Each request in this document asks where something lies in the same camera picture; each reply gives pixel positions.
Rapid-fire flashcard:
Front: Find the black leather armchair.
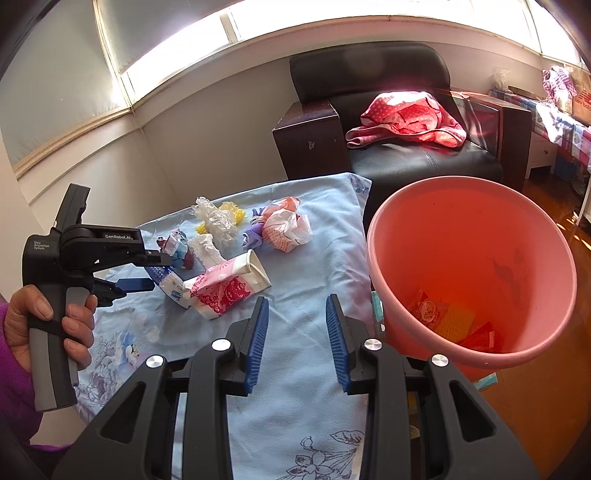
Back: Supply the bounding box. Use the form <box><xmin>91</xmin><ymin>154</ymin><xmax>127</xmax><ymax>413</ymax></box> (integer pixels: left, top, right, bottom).
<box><xmin>272</xmin><ymin>42</ymin><xmax>532</xmax><ymax>217</ymax></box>

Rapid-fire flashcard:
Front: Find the white carton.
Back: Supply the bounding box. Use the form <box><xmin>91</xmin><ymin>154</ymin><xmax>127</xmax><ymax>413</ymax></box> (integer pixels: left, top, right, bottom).
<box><xmin>217</xmin><ymin>249</ymin><xmax>271</xmax><ymax>296</ymax></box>

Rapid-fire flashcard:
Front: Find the purple wrapper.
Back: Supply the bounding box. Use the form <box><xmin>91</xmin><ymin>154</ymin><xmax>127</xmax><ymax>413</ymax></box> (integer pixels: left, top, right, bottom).
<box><xmin>241</xmin><ymin>208</ymin><xmax>269</xmax><ymax>250</ymax></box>

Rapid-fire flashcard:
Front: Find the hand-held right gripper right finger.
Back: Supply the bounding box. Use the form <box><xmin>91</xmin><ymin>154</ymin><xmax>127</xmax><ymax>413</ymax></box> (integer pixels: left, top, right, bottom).
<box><xmin>325</xmin><ymin>294</ymin><xmax>541</xmax><ymax>480</ymax></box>

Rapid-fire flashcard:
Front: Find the blue white packet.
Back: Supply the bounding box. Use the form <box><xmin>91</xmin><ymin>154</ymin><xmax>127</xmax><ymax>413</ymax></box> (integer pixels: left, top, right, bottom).
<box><xmin>148</xmin><ymin>268</ymin><xmax>195</xmax><ymax>309</ymax></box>

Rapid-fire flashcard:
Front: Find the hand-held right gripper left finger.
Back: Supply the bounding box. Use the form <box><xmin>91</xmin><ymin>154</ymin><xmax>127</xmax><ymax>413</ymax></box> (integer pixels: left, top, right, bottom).
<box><xmin>53</xmin><ymin>296</ymin><xmax>270</xmax><ymax>480</ymax></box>

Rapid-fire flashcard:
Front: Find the pink plastic bucket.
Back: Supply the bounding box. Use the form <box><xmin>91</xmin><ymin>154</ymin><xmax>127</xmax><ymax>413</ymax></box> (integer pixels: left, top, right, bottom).
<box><xmin>366</xmin><ymin>176</ymin><xmax>578</xmax><ymax>384</ymax></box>

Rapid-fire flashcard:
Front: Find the clear plastic wrapper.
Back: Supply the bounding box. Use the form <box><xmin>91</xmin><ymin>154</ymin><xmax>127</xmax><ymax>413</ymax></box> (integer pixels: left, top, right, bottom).
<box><xmin>191</xmin><ymin>197</ymin><xmax>241</xmax><ymax>254</ymax></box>

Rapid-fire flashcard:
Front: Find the light blue floral cloth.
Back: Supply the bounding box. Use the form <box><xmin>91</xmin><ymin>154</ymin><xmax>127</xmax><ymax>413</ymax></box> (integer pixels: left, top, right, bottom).
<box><xmin>74</xmin><ymin>172</ymin><xmax>384</xmax><ymax>480</ymax></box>

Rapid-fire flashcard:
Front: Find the red white patterned packet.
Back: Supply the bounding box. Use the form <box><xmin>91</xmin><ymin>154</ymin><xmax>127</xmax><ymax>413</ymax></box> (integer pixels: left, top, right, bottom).
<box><xmin>189</xmin><ymin>263</ymin><xmax>254</xmax><ymax>321</ymax></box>

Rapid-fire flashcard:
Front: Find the person's left hand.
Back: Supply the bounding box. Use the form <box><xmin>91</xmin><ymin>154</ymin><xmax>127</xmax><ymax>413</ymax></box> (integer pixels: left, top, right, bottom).
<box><xmin>4</xmin><ymin>285</ymin><xmax>99</xmax><ymax>372</ymax></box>

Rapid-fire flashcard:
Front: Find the blue red cartoon wrapper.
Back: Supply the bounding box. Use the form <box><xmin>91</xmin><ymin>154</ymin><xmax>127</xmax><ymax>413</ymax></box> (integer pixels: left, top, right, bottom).
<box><xmin>157</xmin><ymin>230</ymin><xmax>197</xmax><ymax>271</ymax></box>

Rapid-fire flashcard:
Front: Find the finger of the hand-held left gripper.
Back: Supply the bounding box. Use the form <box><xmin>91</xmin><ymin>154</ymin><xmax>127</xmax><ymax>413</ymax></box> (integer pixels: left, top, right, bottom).
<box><xmin>95</xmin><ymin>244</ymin><xmax>180</xmax><ymax>278</ymax></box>
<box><xmin>90</xmin><ymin>277</ymin><xmax>155</xmax><ymax>308</ymax></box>

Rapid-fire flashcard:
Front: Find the window with white frame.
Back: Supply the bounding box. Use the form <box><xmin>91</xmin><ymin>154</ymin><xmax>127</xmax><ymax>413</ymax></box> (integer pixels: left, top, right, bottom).
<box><xmin>0</xmin><ymin>0</ymin><xmax>587</xmax><ymax>178</ymax></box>

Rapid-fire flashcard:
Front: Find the table with checkered cloth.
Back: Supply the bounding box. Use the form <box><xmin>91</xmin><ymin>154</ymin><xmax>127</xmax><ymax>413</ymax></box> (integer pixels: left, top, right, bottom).
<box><xmin>489</xmin><ymin>85</ymin><xmax>591</xmax><ymax>174</ymax></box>

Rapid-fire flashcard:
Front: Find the white plastic wrapper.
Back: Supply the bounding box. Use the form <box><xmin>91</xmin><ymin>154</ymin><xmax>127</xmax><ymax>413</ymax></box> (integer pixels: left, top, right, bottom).
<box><xmin>187</xmin><ymin>233</ymin><xmax>225</xmax><ymax>268</ymax></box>

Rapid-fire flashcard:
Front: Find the red polka dot cloth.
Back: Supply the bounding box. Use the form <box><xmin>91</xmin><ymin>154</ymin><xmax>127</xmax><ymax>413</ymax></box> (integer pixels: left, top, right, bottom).
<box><xmin>345</xmin><ymin>91</ymin><xmax>468</xmax><ymax>151</ymax></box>

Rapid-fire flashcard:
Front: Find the white orange paper bag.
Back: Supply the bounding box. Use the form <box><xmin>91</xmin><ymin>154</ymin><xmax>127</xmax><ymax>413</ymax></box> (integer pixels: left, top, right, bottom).
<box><xmin>261</xmin><ymin>197</ymin><xmax>312</xmax><ymax>253</ymax></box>

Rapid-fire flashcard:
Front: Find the pink white checked cloth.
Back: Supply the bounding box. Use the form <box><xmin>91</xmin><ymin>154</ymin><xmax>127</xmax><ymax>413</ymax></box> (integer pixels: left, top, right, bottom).
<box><xmin>541</xmin><ymin>65</ymin><xmax>573</xmax><ymax>112</ymax></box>

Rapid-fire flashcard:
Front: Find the shiny red wrapper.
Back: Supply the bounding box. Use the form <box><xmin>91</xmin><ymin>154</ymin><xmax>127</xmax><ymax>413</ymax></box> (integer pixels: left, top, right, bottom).
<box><xmin>457</xmin><ymin>323</ymin><xmax>506</xmax><ymax>354</ymax></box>

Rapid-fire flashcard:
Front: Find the flat yellow wrapper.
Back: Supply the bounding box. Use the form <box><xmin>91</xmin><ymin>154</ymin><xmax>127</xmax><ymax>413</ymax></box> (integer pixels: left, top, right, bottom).
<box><xmin>434</xmin><ymin>305</ymin><xmax>476</xmax><ymax>342</ymax></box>

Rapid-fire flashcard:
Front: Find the brown paper bag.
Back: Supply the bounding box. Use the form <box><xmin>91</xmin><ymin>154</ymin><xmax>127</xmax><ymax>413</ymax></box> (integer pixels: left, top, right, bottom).
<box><xmin>570</xmin><ymin>71</ymin><xmax>591</xmax><ymax>125</ymax></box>

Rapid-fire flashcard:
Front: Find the white cabinet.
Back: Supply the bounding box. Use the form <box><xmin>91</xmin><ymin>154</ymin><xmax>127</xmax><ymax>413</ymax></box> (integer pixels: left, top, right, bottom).
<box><xmin>524</xmin><ymin>124</ymin><xmax>561</xmax><ymax>181</ymax></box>

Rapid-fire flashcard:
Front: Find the yellow wrapper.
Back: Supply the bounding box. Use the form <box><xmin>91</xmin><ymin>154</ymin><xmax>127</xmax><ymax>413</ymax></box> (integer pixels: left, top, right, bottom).
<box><xmin>434</xmin><ymin>305</ymin><xmax>476</xmax><ymax>342</ymax></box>
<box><xmin>196</xmin><ymin>202</ymin><xmax>247</xmax><ymax>234</ymax></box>

